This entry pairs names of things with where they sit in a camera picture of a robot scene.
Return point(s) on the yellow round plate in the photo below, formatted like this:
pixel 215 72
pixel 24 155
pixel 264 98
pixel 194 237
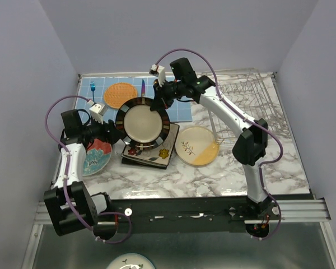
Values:
pixel 196 146

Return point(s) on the woven wicker round trivet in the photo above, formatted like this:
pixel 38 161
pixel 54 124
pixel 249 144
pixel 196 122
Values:
pixel 117 94

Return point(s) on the white red rimmed plate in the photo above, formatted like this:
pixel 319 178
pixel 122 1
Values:
pixel 97 157

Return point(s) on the dark olive round plate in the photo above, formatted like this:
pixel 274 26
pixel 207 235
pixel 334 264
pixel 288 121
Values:
pixel 142 128

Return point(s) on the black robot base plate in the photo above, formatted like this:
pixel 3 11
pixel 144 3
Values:
pixel 183 215

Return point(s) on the blue grid placemat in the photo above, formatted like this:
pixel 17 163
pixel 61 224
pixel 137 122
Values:
pixel 180 111

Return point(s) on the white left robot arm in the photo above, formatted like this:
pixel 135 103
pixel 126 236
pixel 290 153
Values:
pixel 70 207

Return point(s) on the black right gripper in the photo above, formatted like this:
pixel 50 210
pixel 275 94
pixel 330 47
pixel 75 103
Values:
pixel 160 101

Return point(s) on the iridescent knife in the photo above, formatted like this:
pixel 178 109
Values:
pixel 143 88

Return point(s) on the white floral plate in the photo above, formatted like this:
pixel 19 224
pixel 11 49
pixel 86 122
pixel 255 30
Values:
pixel 131 261

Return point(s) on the wire dish rack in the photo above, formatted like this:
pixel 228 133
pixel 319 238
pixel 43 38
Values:
pixel 255 94

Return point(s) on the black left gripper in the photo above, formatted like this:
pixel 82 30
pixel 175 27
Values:
pixel 114 134

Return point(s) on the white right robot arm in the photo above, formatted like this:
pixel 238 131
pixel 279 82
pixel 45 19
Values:
pixel 252 135

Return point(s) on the aluminium frame rail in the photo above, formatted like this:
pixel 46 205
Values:
pixel 292 211

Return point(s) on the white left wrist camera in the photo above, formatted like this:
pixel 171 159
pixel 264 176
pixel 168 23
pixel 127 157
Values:
pixel 97 112

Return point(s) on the blue fork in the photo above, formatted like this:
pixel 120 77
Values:
pixel 93 89

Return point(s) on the cream square dark-rimmed plate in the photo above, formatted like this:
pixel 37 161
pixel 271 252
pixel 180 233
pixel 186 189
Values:
pixel 160 156

